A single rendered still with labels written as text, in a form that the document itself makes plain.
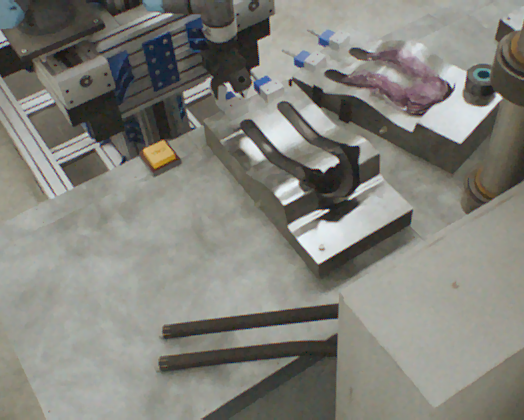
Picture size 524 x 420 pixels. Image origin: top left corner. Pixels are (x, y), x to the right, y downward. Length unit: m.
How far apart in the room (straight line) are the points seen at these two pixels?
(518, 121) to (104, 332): 0.97
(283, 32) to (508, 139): 2.52
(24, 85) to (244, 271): 1.75
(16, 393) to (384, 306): 1.88
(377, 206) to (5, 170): 1.87
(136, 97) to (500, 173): 1.29
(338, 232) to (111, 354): 0.55
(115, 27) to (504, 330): 1.49
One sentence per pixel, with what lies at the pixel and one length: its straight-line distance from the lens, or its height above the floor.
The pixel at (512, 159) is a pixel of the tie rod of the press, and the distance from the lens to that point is 1.05.
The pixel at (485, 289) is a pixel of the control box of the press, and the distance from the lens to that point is 0.80.
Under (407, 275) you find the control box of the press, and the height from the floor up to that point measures 1.47.
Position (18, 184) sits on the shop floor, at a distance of 3.04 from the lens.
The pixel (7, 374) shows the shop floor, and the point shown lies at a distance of 2.57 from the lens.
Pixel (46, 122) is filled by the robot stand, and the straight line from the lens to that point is 2.93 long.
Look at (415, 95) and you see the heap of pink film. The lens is 1.83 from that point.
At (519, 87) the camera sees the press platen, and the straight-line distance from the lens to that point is 0.93.
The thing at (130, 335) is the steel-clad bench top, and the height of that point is 0.80.
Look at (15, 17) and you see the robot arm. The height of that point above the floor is 1.19.
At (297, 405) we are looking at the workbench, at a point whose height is 0.49.
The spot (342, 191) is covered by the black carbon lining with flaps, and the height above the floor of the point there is 0.87.
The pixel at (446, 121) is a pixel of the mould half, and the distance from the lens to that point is 1.75.
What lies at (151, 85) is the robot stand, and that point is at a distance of 2.14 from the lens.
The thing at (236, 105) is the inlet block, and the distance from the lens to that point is 1.77.
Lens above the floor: 2.14
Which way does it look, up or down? 52 degrees down
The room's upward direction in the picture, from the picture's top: 6 degrees counter-clockwise
